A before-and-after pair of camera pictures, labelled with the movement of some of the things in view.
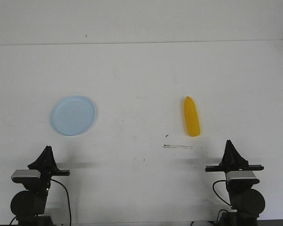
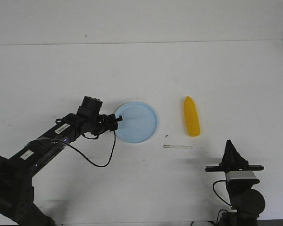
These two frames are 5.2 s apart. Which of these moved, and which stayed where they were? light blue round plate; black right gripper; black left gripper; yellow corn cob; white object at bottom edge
Moved: black left gripper; light blue round plate
Stayed: white object at bottom edge; black right gripper; yellow corn cob
